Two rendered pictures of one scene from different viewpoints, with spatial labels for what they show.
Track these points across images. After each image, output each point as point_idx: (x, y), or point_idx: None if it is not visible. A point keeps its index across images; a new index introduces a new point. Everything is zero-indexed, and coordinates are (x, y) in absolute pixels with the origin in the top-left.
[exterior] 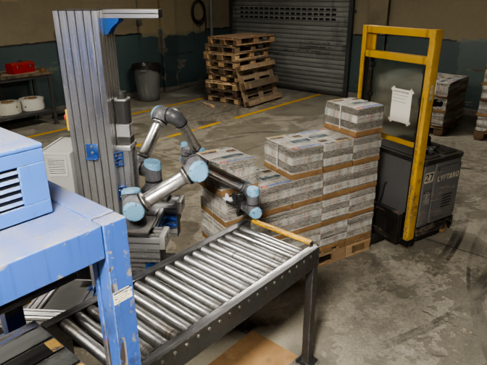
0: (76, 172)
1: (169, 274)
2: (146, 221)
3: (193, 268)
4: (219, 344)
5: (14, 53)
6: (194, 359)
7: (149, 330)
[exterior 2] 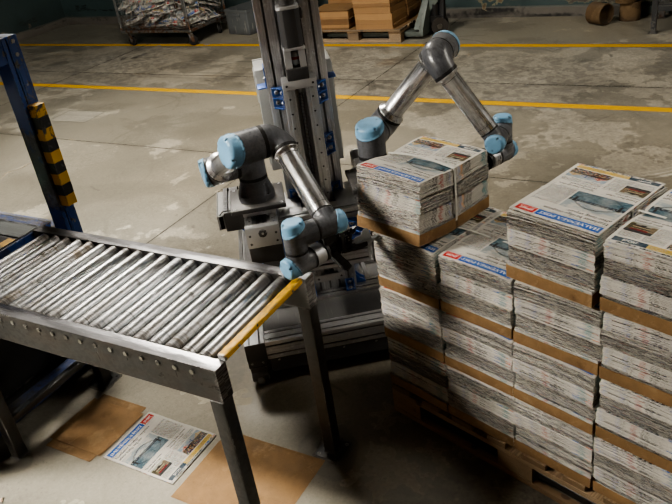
0: (269, 100)
1: (126, 261)
2: (258, 200)
3: (141, 272)
4: (282, 432)
5: None
6: (245, 416)
7: (9, 283)
